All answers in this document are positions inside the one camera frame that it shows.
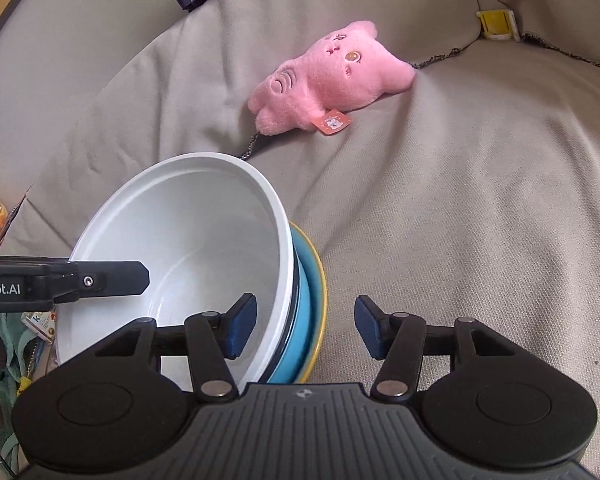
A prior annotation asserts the yellow white clip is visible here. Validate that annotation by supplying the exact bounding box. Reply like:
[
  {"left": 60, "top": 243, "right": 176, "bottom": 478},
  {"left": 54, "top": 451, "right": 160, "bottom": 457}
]
[{"left": 476, "top": 9, "right": 521, "bottom": 42}]

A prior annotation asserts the blue bowl black rim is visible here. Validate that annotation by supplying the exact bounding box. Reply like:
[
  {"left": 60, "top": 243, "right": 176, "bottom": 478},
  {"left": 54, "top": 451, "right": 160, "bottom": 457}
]
[{"left": 263, "top": 248, "right": 311, "bottom": 384}]

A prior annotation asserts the white plastic bowl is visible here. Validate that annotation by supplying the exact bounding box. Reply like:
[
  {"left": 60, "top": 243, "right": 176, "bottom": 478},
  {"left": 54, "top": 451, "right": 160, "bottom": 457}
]
[{"left": 55, "top": 153, "right": 294, "bottom": 387}]

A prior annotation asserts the pink plush toy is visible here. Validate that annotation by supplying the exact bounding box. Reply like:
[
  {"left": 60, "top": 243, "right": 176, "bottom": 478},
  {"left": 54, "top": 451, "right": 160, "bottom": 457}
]
[{"left": 248, "top": 21, "right": 416, "bottom": 136}]

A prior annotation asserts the beige sofa cover cloth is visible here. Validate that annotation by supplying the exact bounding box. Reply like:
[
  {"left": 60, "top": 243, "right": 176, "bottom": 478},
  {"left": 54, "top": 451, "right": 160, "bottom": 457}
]
[{"left": 2, "top": 0, "right": 600, "bottom": 477}]

